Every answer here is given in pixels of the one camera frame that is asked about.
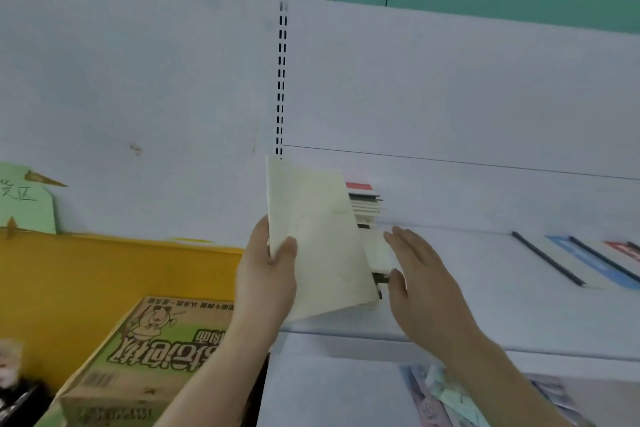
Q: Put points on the green paper sign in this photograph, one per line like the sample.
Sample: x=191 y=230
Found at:
x=25 y=201

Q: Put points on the person's right hand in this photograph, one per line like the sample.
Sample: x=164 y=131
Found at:
x=435 y=311

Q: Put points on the white slotted shelf upright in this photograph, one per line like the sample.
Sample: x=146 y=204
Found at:
x=282 y=81

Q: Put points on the green printed cardboard box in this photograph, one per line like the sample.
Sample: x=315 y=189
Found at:
x=125 y=366

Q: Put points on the heap of small packets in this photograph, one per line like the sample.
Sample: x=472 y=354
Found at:
x=440 y=401

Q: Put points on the blue-striped white notebook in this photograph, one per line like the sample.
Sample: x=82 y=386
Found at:
x=590 y=261

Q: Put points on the person's left hand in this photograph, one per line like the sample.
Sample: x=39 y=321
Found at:
x=265 y=286

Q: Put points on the plain cream notebook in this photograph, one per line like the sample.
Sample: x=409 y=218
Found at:
x=315 y=221

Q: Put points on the stack of notebooks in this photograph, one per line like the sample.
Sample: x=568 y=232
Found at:
x=370 y=209

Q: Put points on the white shelf back panel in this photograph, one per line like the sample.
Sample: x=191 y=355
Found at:
x=450 y=91

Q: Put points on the person's right forearm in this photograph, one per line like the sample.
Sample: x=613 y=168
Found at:
x=505 y=386

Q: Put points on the person's left forearm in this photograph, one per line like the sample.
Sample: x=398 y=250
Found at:
x=220 y=381

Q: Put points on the black basket of items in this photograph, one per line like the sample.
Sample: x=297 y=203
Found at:
x=15 y=381

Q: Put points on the red-striped white notebook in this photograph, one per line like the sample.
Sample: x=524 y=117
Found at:
x=625 y=249

